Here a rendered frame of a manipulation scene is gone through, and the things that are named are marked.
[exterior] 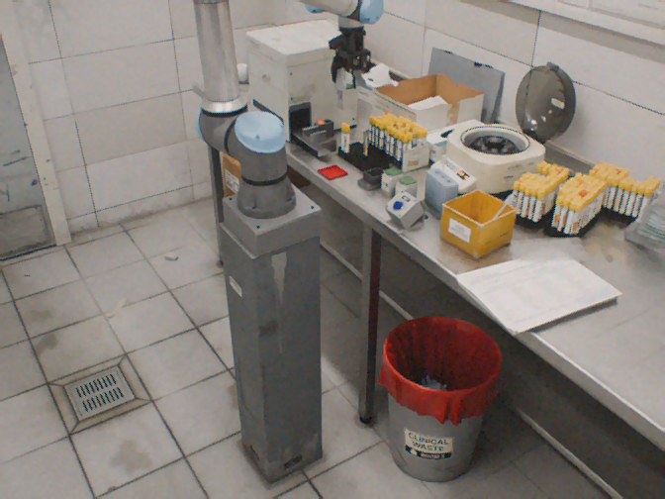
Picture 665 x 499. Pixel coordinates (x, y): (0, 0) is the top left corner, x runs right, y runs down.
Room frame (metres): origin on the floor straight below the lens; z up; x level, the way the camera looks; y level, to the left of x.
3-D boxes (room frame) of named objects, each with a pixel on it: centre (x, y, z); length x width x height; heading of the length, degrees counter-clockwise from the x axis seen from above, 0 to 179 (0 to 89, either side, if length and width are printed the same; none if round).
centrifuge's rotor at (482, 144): (1.83, -0.47, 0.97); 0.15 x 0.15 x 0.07
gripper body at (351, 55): (1.92, -0.06, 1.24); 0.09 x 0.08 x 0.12; 29
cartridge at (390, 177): (1.74, -0.17, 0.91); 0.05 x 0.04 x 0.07; 123
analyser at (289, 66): (2.25, 0.10, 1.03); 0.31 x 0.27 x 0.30; 33
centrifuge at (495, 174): (1.83, -0.46, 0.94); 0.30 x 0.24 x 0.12; 114
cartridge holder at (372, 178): (1.79, -0.13, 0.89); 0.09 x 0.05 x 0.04; 123
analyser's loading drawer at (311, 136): (2.04, 0.07, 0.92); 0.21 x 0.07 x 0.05; 33
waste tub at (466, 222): (1.48, -0.37, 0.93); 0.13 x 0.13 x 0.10; 37
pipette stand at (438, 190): (1.64, -0.30, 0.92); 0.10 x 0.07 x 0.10; 25
